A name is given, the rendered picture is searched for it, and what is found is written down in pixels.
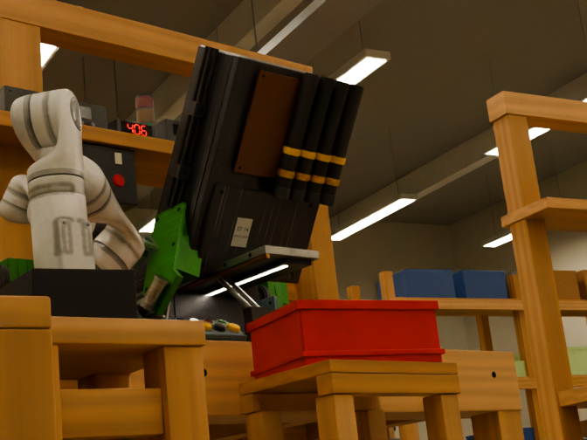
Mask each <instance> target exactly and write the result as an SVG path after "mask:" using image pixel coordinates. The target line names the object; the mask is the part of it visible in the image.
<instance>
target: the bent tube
mask: <svg viewBox="0 0 587 440"><path fill-rule="evenodd" d="M138 233H139V235H140V236H141V238H142V241H143V243H144V245H145V247H147V248H149V249H151V248H153V249H155V250H158V249H159V247H158V245H157V244H156V242H155V240H154V239H153V238H152V237H151V236H148V235H146V234H143V233H141V232H139V231H138ZM144 259H145V257H140V259H139V260H137V262H136V263H135V264H134V265H133V266H132V267H131V269H130V270H135V274H136V273H137V271H138V269H139V268H140V266H141V264H142V262H143V260H144Z"/></svg>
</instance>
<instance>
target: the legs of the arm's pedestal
mask: <svg viewBox="0 0 587 440"><path fill-rule="evenodd" d="M52 355H53V374H54V394H55V413H56V432H57V440H210V435H209V424H208V414H207V403H206V393H205V382H204V362H203V351H202V348H201V347H180V346H164V347H160V348H157V349H156V350H153V351H151V352H148V353H146V354H144V355H143V367H144V380H145V388H131V375H130V374H93V375H89V376H88V377H85V378H83V379H80V380H78V389H60V381H59V347H58V346H57V345H52Z"/></svg>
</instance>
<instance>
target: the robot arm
mask: <svg viewBox="0 0 587 440"><path fill-rule="evenodd" d="M10 119H11V123H12V126H13V129H14V131H15V133H16V136H17V137H18V139H19V141H20V142H21V144H22V145H23V147H24V148H25V149H26V151H27V152H28V153H29V155H30V156H31V157H32V158H33V160H34V161H35V162H34V163H33V164H32V165H31V166H30V167H29V168H28V170H27V175H16V176H14V177H13V178H12V179H11V181H10V183H9V185H8V188H7V190H6V191H5V193H4V195H3V198H2V201H1V202H0V215H1V216H2V218H4V219H5V220H7V221H9V222H12V223H24V224H30V225H31V239H32V249H33V261H34V268H45V269H108V270H130V269H131V267H132V266H133V265H134V264H135V263H136V262H137V260H139V259H140V257H145V258H147V257H148V255H149V254H150V252H151V250H150V249H149V248H147V247H145V245H144V243H143V241H142V238H141V236H140V235H139V233H138V232H137V230H136V229H135V227H134V226H133V225H132V224H131V222H130V221H129V219H128V217H127V216H126V214H125V213H124V211H123V210H122V208H121V206H120V205H119V203H118V201H117V199H116V197H115V196H114V193H113V191H112V189H111V187H110V185H109V183H108V181H107V178H106V177H105V175H104V174H103V172H102V170H101V169H100V167H99V166H98V165H97V164H96V163H95V162H93V161H92V160H90V159H88V158H87V157H85V156H84V155H83V152H82V126H81V120H82V119H81V115H80V109H79V102H78V101H77V99H76V97H75V95H74V94H73V92H72V91H70V90H68V89H58V90H53V91H48V92H43V93H34V94H29V95H25V96H23V97H20V98H18V99H16V100H15V101H14V102H13V103H12V105H11V108H10Z"/></svg>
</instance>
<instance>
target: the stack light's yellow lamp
mask: <svg viewBox="0 0 587 440"><path fill-rule="evenodd" d="M136 122H138V123H151V124H154V125H155V115H154V110H153V109H151V108H141V109H138V110H137V111H136Z"/></svg>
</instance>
